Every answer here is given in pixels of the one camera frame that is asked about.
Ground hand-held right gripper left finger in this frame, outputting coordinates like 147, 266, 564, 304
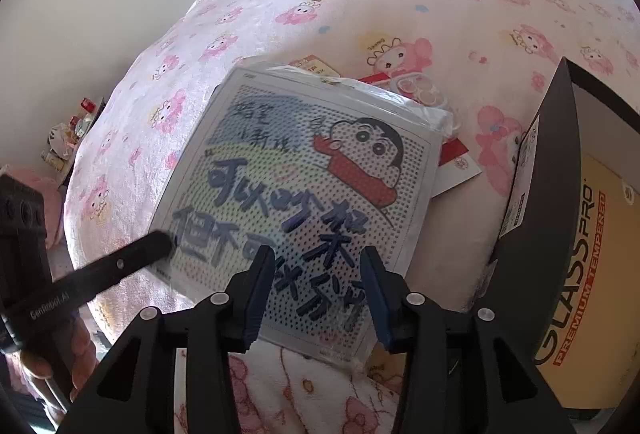
67, 245, 277, 434

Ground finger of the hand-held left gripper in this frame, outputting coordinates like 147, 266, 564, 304
51, 230, 175, 301

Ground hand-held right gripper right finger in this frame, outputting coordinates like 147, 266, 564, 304
360, 245, 568, 434

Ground cartoon bead art board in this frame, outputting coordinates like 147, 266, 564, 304
149, 59, 456, 367

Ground black cardboard box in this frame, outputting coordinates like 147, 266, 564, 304
487, 57, 640, 420

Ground person's left hand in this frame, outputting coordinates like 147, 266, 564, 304
7, 314, 98, 407

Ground pink bow-print pajama pants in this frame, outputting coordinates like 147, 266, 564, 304
170, 346, 407, 434

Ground white plastic bag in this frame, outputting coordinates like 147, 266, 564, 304
47, 123, 77, 161

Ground red and white card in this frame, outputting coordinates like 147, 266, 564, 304
357, 73, 484, 198

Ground orange card pack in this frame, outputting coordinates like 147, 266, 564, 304
290, 55, 342, 78

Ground yellow printed flat package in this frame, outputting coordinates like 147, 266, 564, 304
535, 153, 640, 415

